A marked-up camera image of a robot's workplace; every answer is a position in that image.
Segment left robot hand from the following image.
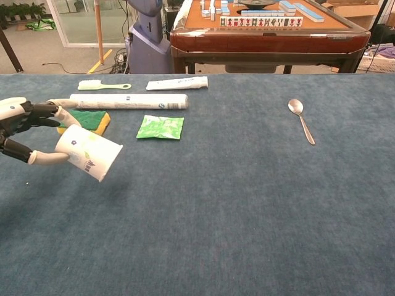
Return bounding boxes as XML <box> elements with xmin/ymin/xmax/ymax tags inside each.
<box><xmin>0</xmin><ymin>97</ymin><xmax>81</xmax><ymax>167</ymax></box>

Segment white floral paper cup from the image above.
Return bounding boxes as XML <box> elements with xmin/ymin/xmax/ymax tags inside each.
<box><xmin>54</xmin><ymin>124</ymin><xmax>124</xmax><ymax>183</ymax></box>

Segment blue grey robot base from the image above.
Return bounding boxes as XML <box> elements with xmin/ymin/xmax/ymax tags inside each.
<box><xmin>127</xmin><ymin>0</ymin><xmax>173</xmax><ymax>75</ymax></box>

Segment green yellow sponge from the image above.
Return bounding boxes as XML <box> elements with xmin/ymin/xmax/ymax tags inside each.
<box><xmin>57</xmin><ymin>110</ymin><xmax>111</xmax><ymax>136</ymax></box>

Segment black slanted pole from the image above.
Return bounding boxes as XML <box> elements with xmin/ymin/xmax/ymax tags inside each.
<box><xmin>0</xmin><ymin>27</ymin><xmax>24</xmax><ymax>73</ymax></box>

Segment green bag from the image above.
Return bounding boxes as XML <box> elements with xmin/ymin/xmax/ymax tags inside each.
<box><xmin>25</xmin><ymin>18</ymin><xmax>57</xmax><ymax>31</ymax></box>

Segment rolled white paper roll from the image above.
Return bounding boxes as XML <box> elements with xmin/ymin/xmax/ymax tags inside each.
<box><xmin>69</xmin><ymin>93</ymin><xmax>189</xmax><ymax>110</ymax></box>

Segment wooden pole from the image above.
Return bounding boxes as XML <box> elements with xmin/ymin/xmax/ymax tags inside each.
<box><xmin>94</xmin><ymin>0</ymin><xmax>105</xmax><ymax>65</ymax></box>

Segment potted green plants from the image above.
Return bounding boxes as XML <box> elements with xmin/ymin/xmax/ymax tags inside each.
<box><xmin>0</xmin><ymin>2</ymin><xmax>47</xmax><ymax>22</ymax></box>

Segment green plastic packet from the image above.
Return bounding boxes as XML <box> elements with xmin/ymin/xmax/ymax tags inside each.
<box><xmin>136</xmin><ymin>115</ymin><xmax>185</xmax><ymax>141</ymax></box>

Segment white toothpaste tube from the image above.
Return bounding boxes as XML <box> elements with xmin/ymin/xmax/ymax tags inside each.
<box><xmin>145</xmin><ymin>76</ymin><xmax>209</xmax><ymax>91</ymax></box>

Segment brown mahjong table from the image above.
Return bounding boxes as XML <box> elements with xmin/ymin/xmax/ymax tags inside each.
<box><xmin>169</xmin><ymin>0</ymin><xmax>372</xmax><ymax>75</ymax></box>

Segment dark round dish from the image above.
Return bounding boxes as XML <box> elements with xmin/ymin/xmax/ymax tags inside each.
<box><xmin>239</xmin><ymin>0</ymin><xmax>277</xmax><ymax>7</ymax></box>

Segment blue-backed mahjong tile row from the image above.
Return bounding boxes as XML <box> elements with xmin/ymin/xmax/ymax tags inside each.
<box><xmin>241</xmin><ymin>9</ymin><xmax>286</xmax><ymax>17</ymax></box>

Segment metal spoon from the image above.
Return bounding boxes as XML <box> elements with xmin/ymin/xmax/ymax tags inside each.
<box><xmin>287</xmin><ymin>98</ymin><xmax>316</xmax><ymax>146</ymax></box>

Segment blue-backed mahjong tile stack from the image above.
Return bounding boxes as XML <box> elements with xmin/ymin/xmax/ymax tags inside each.
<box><xmin>279</xmin><ymin>0</ymin><xmax>297</xmax><ymax>16</ymax></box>

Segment long blue-backed tile row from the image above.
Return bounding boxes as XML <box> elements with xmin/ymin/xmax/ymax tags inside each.
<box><xmin>294</xmin><ymin>2</ymin><xmax>325</xmax><ymax>23</ymax></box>

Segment cardboard box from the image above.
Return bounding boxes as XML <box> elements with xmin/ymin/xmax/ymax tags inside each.
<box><xmin>326</xmin><ymin>0</ymin><xmax>386</xmax><ymax>30</ymax></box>

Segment white plastic basket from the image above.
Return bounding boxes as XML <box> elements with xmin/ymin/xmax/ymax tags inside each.
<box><xmin>356</xmin><ymin>51</ymin><xmax>395</xmax><ymax>74</ymax></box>

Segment black tripod leg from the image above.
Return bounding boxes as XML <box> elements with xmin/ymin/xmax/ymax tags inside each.
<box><xmin>353</xmin><ymin>0</ymin><xmax>389</xmax><ymax>74</ymax></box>

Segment black case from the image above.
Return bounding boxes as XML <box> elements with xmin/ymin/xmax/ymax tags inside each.
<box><xmin>368</xmin><ymin>23</ymin><xmax>395</xmax><ymax>47</ymax></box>

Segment purple cloth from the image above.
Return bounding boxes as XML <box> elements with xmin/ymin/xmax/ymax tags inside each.
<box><xmin>375</xmin><ymin>45</ymin><xmax>395</xmax><ymax>59</ymax></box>

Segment black floor cable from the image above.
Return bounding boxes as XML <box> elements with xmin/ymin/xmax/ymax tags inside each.
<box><xmin>41</xmin><ymin>62</ymin><xmax>93</xmax><ymax>75</ymax></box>

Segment white glass door frame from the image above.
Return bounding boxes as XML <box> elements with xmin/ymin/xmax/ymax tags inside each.
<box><xmin>46</xmin><ymin>0</ymin><xmax>130</xmax><ymax>49</ymax></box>

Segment tangled cable bundle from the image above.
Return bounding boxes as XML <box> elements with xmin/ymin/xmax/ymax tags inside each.
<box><xmin>109</xmin><ymin>49</ymin><xmax>129</xmax><ymax>75</ymax></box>

